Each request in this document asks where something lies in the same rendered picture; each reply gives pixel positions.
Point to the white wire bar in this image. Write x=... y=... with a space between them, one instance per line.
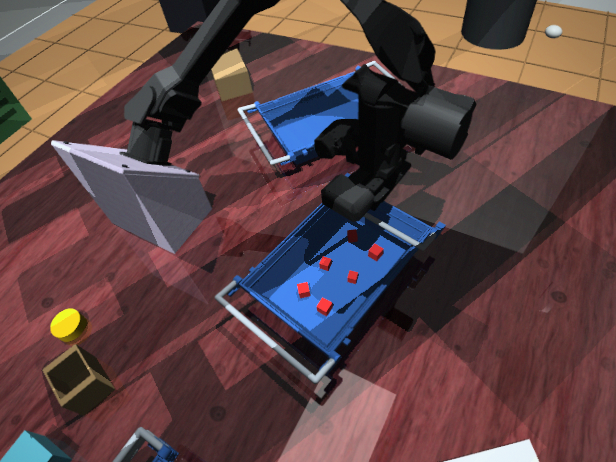
x=138 y=445

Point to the yellow short cylinder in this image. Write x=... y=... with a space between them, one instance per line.
x=68 y=325

